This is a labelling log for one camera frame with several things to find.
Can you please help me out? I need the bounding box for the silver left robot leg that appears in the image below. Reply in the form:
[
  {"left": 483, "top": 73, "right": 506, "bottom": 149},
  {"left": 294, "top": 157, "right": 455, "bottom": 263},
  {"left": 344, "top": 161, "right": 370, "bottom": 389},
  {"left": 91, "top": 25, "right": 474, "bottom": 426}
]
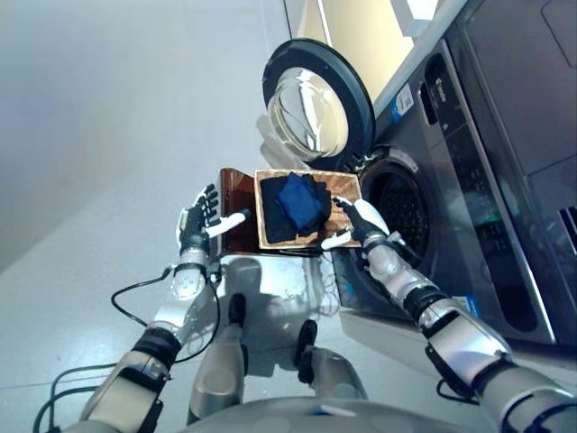
[{"left": 187, "top": 292, "right": 250, "bottom": 425}]

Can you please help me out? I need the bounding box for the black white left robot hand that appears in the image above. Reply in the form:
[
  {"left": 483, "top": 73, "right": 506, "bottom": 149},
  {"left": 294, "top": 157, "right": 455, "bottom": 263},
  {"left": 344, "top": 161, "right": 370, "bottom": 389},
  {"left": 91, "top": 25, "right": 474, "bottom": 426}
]
[{"left": 178, "top": 183, "right": 252, "bottom": 253}]

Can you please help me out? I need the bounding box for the large rectangular wicker basket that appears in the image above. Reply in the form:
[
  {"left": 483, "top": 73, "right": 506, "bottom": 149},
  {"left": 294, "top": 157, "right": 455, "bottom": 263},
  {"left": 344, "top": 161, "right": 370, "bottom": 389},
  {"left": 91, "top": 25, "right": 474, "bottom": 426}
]
[{"left": 254, "top": 169, "right": 364, "bottom": 250}]

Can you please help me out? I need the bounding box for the grey robot torso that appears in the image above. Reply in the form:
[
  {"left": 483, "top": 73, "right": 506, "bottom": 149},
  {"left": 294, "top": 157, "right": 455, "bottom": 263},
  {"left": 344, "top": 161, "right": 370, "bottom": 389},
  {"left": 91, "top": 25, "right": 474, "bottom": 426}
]
[{"left": 188, "top": 396, "right": 497, "bottom": 433}]

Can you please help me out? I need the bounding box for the black garment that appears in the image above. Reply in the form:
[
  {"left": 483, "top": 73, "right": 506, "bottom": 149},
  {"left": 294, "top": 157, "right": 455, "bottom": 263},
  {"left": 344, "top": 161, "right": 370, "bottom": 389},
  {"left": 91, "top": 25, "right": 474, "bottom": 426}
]
[{"left": 260, "top": 172, "right": 335, "bottom": 244}]

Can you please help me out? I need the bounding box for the blue garment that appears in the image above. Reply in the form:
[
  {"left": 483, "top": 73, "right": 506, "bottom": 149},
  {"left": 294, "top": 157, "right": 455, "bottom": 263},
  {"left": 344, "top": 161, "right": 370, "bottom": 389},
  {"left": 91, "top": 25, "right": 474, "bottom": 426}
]
[{"left": 275, "top": 173, "right": 326, "bottom": 230}]

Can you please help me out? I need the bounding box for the glossy brown stool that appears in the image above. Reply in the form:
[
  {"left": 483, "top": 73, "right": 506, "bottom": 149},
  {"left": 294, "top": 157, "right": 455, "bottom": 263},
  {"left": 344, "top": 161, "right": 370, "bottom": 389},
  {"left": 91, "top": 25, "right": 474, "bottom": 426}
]
[{"left": 217, "top": 167, "right": 326, "bottom": 260}]

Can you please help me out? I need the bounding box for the round glass washer door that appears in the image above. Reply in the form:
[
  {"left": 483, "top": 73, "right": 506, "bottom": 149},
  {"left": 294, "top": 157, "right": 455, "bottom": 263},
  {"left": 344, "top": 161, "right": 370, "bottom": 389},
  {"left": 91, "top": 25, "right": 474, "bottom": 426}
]
[{"left": 262, "top": 39, "right": 377, "bottom": 165}]

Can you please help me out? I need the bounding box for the blue white label sticker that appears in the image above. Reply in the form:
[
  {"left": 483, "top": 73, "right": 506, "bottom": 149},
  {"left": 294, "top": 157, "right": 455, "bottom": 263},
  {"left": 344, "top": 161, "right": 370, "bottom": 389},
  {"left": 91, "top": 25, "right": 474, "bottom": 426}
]
[{"left": 389, "top": 82, "right": 414, "bottom": 121}]

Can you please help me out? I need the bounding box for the dark grey washing machine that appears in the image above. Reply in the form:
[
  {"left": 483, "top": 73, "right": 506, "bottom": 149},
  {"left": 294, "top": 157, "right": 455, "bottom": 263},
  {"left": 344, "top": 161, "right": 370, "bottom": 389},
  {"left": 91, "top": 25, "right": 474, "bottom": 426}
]
[{"left": 331, "top": 38, "right": 558, "bottom": 346}]

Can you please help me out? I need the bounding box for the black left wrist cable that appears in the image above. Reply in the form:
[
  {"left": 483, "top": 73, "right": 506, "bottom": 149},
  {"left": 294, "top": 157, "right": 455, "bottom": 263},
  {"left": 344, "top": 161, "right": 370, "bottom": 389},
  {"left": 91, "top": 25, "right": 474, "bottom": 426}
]
[{"left": 33, "top": 265, "right": 223, "bottom": 433}]

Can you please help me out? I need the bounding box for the blue energy label sticker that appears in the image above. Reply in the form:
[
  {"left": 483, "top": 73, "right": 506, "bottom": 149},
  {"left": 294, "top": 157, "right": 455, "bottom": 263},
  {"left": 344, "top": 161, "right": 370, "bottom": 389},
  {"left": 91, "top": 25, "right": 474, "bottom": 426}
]
[{"left": 458, "top": 295, "right": 482, "bottom": 318}]

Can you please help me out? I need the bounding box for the silver robot leg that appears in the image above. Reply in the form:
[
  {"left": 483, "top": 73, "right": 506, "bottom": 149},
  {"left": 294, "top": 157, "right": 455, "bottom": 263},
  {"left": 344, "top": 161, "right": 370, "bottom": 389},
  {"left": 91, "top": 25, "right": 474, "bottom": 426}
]
[
  {"left": 187, "top": 292, "right": 250, "bottom": 425},
  {"left": 295, "top": 318, "right": 369, "bottom": 401}
]

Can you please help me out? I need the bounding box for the silver right robot leg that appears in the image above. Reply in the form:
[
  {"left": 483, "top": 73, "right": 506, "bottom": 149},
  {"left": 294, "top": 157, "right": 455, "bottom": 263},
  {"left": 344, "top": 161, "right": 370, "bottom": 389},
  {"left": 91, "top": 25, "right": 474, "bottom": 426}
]
[{"left": 295, "top": 318, "right": 369, "bottom": 401}]

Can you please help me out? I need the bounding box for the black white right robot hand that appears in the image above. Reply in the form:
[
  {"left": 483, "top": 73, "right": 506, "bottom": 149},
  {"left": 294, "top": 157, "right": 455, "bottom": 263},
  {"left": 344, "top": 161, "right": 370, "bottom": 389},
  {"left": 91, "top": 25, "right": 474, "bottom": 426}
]
[{"left": 320, "top": 196, "right": 391, "bottom": 252}]

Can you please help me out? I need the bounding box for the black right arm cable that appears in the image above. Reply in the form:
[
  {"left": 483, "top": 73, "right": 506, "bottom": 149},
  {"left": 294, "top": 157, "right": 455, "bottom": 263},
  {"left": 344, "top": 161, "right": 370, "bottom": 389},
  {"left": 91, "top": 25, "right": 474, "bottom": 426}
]
[{"left": 435, "top": 377, "right": 480, "bottom": 406}]

